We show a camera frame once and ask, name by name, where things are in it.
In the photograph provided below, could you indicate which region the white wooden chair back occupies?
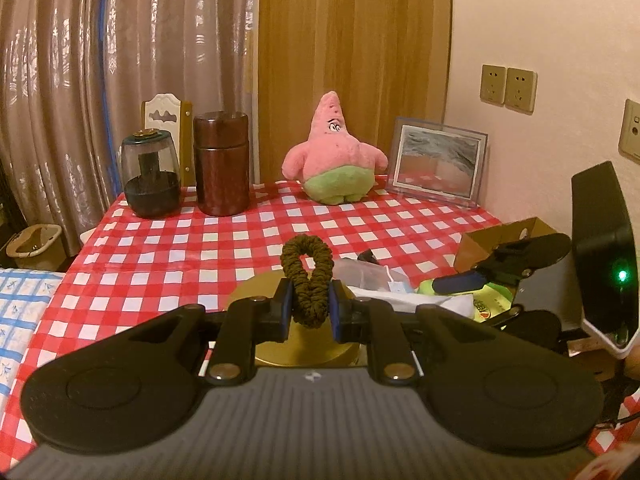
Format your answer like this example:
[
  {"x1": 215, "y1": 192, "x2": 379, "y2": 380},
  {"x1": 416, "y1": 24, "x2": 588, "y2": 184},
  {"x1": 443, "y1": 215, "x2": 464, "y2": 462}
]
[{"x1": 141, "y1": 93, "x2": 194, "y2": 188}]

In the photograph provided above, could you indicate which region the yellow-green packet with red label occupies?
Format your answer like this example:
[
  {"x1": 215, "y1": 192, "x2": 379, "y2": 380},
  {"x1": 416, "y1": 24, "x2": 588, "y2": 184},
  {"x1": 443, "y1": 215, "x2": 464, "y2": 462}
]
[{"x1": 470, "y1": 282, "x2": 516, "y2": 323}]

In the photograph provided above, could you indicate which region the brown cardboard box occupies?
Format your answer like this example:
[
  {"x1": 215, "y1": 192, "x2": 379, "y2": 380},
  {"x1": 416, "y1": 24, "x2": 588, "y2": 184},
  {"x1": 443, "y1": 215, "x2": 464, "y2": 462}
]
[{"x1": 455, "y1": 217, "x2": 573, "y2": 286}]

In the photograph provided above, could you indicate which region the red checked tablecloth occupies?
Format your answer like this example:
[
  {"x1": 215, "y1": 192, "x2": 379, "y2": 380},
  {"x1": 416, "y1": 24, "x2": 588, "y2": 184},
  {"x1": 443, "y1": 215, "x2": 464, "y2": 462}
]
[{"x1": 0, "y1": 175, "x2": 640, "y2": 466}]

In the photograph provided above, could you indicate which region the dark olive hair scrunchie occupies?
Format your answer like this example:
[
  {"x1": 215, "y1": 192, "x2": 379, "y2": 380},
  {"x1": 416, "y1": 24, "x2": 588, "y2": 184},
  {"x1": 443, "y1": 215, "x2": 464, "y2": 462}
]
[{"x1": 280, "y1": 235, "x2": 331, "y2": 326}]

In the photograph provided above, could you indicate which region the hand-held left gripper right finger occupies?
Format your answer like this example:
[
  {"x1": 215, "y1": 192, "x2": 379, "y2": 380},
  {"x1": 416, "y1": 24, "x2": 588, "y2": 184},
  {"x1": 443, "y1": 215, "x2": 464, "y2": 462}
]
[{"x1": 327, "y1": 280, "x2": 501, "y2": 385}]

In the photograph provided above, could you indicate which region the pink starfish plush toy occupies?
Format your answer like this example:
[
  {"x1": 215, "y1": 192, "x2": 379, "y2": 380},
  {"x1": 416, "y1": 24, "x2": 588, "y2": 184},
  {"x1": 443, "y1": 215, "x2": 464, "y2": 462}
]
[{"x1": 281, "y1": 91, "x2": 389, "y2": 206}]

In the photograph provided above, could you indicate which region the glass jar with gold lid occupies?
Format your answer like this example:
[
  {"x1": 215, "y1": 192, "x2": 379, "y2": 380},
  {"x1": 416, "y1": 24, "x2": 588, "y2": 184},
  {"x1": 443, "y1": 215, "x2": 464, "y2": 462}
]
[{"x1": 225, "y1": 270, "x2": 363, "y2": 368}]

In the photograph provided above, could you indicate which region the glass jar with dark contents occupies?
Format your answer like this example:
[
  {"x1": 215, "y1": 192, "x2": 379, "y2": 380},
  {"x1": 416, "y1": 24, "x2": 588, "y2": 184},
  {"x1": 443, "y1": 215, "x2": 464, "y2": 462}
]
[{"x1": 119, "y1": 130, "x2": 182, "y2": 219}]

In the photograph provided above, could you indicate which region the clear plastic mask packet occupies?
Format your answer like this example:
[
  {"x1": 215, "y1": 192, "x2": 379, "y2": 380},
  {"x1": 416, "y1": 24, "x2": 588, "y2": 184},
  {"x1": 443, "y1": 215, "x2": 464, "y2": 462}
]
[{"x1": 332, "y1": 257, "x2": 416, "y2": 296}]

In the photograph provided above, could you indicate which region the clear acrylic picture frame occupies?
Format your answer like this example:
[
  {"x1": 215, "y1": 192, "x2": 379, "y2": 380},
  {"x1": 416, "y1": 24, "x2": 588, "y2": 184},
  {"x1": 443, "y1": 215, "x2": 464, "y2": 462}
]
[{"x1": 386, "y1": 117, "x2": 488, "y2": 209}]

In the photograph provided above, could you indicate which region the wooden wardrobe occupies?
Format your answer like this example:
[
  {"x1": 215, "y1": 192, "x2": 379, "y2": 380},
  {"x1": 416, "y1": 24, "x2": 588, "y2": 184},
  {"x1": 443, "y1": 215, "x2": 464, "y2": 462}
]
[{"x1": 257, "y1": 0, "x2": 453, "y2": 186}]

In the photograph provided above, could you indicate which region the blue checked cloth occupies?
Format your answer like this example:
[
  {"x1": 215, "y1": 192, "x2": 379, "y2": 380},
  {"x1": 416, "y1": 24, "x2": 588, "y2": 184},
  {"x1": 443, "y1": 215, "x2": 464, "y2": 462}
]
[{"x1": 0, "y1": 267, "x2": 66, "y2": 426}]

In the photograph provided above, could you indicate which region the beige patterned curtain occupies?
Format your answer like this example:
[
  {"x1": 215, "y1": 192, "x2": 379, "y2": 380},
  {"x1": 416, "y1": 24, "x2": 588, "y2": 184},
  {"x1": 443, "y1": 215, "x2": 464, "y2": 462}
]
[{"x1": 0, "y1": 0, "x2": 261, "y2": 261}]

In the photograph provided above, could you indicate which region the white cloth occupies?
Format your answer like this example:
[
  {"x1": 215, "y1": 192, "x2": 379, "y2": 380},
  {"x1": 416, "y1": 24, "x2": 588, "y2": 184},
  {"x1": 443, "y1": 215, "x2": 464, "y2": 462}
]
[{"x1": 345, "y1": 285, "x2": 473, "y2": 318}]

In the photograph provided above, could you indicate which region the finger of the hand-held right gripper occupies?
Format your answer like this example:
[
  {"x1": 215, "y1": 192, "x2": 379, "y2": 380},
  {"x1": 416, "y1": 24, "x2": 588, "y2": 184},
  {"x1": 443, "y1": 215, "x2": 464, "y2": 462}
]
[
  {"x1": 480, "y1": 305, "x2": 526, "y2": 331},
  {"x1": 434, "y1": 240, "x2": 538, "y2": 297}
]

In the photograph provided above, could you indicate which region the beige waste bin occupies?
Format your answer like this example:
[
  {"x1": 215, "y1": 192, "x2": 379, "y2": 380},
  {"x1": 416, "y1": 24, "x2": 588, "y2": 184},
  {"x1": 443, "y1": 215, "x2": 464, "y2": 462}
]
[{"x1": 5, "y1": 224, "x2": 66, "y2": 272}]

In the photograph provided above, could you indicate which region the beige wall socket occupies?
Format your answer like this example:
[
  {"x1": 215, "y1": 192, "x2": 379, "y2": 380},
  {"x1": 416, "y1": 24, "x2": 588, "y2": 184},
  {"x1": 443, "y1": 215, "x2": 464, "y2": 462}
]
[
  {"x1": 480, "y1": 64, "x2": 507, "y2": 106},
  {"x1": 505, "y1": 67, "x2": 538, "y2": 112}
]

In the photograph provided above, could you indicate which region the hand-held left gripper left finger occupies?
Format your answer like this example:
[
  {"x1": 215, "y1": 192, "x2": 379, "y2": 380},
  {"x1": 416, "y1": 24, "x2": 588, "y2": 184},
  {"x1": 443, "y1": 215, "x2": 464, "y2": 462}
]
[{"x1": 125, "y1": 279, "x2": 294, "y2": 386}]

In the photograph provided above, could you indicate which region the brown wooden canister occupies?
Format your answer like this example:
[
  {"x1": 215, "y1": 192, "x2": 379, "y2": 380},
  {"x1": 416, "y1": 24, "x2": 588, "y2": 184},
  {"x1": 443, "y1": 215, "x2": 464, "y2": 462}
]
[{"x1": 193, "y1": 111, "x2": 251, "y2": 217}]

